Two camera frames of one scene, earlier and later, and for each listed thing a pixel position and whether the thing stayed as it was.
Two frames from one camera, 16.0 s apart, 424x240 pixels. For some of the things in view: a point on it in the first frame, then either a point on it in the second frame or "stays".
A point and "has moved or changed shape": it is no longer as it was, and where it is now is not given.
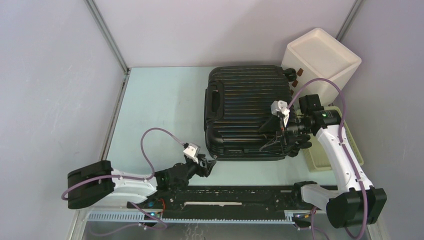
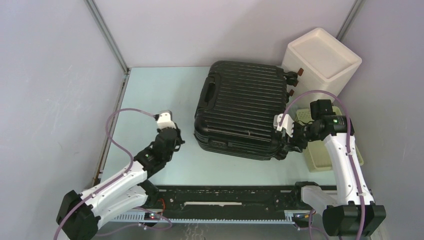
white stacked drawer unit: x=317 y=55 stays
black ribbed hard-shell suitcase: x=238 y=100 has moved or changed shape
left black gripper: x=205 y=169 → x=179 y=141
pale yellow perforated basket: x=315 y=158 stays
